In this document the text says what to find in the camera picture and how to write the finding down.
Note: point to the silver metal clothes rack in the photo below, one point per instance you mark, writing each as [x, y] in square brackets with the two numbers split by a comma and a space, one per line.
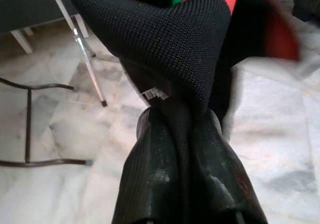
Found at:
[77, 41]

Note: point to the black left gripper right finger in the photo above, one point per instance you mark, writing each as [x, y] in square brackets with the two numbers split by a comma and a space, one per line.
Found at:
[222, 174]

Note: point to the black shirt with red trim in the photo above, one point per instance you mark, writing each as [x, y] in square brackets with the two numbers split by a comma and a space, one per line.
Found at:
[170, 46]

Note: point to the marble top red edge table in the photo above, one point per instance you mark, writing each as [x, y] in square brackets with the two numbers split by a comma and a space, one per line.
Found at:
[28, 123]

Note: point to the black tv cabinet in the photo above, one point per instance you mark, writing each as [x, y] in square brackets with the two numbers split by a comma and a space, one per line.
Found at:
[30, 6]

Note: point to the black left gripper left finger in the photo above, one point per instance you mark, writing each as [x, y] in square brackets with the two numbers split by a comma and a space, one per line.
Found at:
[147, 174]

